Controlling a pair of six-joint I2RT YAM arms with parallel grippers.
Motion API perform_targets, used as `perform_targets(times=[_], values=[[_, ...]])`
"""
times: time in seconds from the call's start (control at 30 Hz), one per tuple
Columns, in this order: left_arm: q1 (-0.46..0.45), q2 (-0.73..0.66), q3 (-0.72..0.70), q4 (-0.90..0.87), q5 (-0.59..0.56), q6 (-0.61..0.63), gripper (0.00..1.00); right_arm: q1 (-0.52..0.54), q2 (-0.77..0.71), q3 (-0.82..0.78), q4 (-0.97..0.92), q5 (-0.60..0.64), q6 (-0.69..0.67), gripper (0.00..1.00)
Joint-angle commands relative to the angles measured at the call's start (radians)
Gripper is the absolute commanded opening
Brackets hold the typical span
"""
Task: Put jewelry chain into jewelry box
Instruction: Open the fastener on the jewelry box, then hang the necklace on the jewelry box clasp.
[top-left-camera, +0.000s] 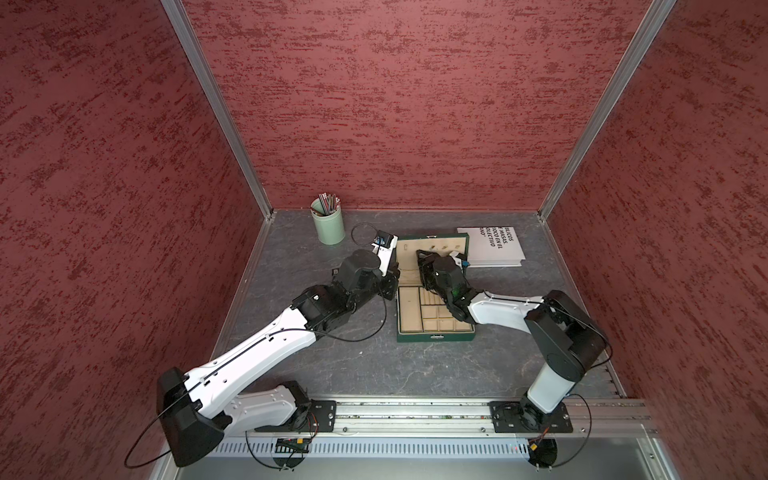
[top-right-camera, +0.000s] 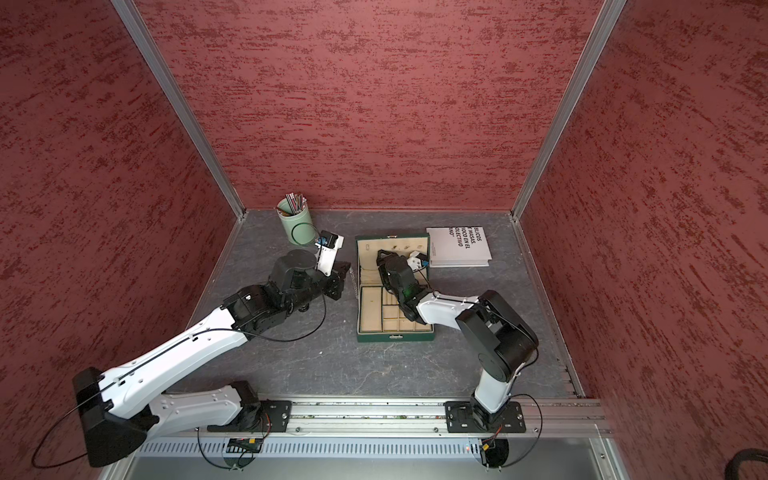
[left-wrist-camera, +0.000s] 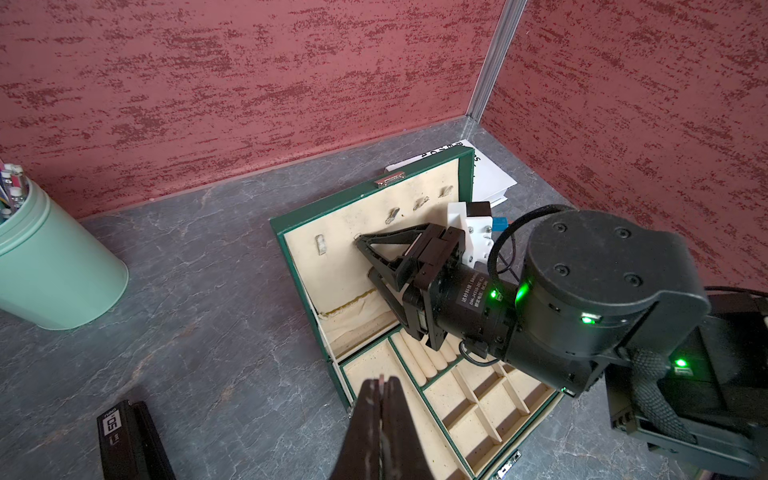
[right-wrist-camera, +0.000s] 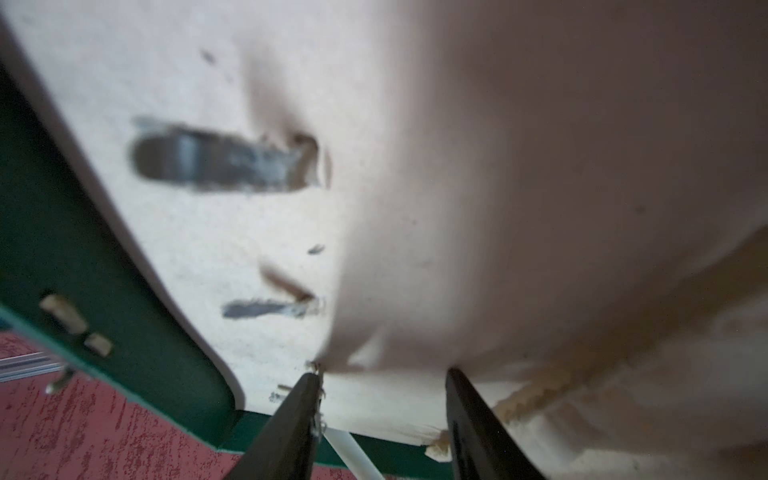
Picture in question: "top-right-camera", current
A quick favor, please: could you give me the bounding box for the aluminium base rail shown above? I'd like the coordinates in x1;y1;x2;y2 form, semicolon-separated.
167;395;610;438

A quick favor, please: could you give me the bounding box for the aluminium corner profile right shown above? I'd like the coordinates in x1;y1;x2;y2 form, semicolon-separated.
511;0;626;223

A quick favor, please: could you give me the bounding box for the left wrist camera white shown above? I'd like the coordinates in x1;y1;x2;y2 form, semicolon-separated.
315;230;344;277

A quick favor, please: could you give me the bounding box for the bundle of coloured pencils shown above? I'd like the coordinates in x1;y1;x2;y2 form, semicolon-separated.
285;192;307;215

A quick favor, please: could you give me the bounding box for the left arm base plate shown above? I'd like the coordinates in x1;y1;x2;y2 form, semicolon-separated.
206;400;293;433

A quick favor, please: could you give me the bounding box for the green jewelry box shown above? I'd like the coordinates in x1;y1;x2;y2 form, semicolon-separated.
355;233;435;343

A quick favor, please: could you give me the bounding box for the mint green pencil cup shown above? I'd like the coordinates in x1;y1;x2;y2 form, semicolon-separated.
276;199;318;246

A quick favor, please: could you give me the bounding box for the aluminium corner profile left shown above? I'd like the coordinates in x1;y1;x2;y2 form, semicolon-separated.
111;0;247;221

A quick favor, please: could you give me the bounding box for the white booklet black text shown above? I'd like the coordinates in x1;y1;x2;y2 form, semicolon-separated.
426;226;492;268

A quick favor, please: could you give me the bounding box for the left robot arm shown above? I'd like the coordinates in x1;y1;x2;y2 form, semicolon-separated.
73;249;351;467

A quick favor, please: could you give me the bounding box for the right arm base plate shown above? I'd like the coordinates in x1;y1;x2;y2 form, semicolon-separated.
444;401;526;434

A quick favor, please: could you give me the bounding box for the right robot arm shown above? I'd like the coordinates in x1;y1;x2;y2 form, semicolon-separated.
376;250;539;417

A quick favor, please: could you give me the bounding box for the aluminium corner profile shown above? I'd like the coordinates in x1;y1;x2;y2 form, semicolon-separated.
511;0;626;223
111;0;247;221

